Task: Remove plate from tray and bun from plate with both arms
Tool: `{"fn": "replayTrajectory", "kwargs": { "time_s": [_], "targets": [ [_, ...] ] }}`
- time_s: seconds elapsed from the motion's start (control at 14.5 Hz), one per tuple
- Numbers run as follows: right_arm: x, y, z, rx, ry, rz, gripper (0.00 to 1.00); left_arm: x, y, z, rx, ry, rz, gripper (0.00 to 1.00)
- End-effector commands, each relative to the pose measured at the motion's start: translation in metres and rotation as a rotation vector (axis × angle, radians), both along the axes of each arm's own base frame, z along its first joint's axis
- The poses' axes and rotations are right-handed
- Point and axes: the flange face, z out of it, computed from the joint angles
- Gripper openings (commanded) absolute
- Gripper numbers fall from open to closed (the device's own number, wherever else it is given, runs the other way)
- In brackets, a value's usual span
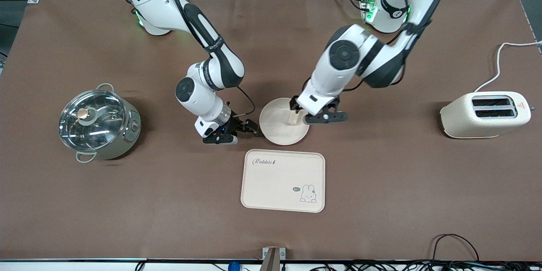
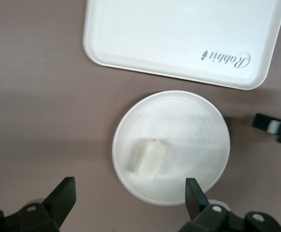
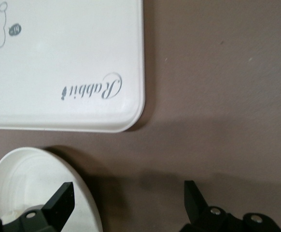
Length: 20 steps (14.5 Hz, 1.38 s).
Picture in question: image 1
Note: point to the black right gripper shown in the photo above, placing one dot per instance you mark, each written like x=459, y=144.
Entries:
x=236, y=124

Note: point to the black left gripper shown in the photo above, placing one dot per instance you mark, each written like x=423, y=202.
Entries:
x=293, y=103

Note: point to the pale steamed bun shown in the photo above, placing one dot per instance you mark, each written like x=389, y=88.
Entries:
x=295, y=118

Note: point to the round beige plate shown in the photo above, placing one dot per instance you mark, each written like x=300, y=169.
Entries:
x=277, y=123

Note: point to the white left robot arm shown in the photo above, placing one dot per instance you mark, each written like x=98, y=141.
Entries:
x=351, y=55

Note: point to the beige rabbit print tray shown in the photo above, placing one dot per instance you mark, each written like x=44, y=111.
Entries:
x=279, y=182

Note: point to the silver electric cooking pot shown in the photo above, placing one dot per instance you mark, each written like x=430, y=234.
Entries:
x=129, y=135

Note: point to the brown table cover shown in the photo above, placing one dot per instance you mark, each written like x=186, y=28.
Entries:
x=381, y=199

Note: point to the blue round knob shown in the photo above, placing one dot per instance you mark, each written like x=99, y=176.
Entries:
x=233, y=266

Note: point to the glass pot lid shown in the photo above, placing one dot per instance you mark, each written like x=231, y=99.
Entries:
x=93, y=120

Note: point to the cream two-slot toaster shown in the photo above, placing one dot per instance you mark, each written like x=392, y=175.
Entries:
x=465, y=123

